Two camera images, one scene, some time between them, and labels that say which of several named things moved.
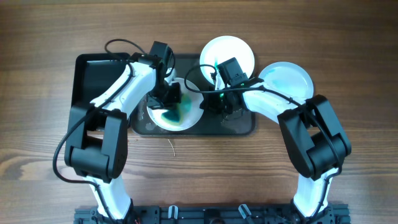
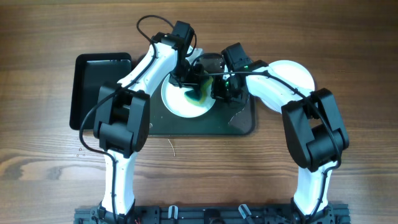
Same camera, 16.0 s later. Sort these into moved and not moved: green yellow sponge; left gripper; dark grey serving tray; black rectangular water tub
Moved: left gripper; green yellow sponge
Not moved: black rectangular water tub; dark grey serving tray
